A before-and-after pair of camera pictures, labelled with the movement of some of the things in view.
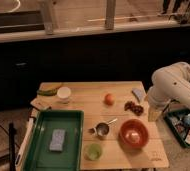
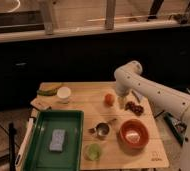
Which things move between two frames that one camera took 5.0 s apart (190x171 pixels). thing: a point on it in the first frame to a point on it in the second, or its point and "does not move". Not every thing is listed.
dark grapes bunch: [137, 109] does not move
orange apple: [109, 99] does not move
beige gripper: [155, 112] to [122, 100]
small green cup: [92, 151] does not move
